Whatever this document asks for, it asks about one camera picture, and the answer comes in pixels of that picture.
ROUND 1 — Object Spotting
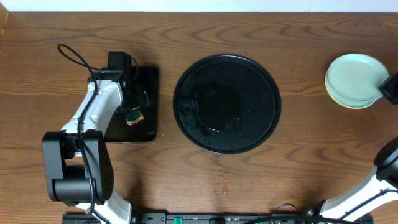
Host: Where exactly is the green yellow sponge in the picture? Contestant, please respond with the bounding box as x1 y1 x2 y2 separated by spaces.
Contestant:
126 110 144 125

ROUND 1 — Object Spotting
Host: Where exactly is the green plate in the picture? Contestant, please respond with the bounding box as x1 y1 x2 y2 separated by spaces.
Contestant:
325 54 389 103
325 77 384 109

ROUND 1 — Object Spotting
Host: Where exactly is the yellow plate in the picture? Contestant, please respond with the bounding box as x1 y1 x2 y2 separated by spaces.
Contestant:
324 81 377 110

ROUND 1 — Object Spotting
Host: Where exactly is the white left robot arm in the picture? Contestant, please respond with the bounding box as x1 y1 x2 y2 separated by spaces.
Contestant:
42 67 159 223

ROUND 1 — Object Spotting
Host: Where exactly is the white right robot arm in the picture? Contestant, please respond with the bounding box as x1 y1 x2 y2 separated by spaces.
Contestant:
318 138 397 223

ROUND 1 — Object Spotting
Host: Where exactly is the rectangular black tray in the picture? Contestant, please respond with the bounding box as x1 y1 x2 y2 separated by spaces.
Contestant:
105 66 159 142

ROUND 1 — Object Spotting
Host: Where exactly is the round black tray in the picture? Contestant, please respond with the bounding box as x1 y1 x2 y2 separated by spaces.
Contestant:
173 54 282 154

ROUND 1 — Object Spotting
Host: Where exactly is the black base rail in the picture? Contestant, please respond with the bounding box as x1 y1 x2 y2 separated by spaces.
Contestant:
62 213 374 224

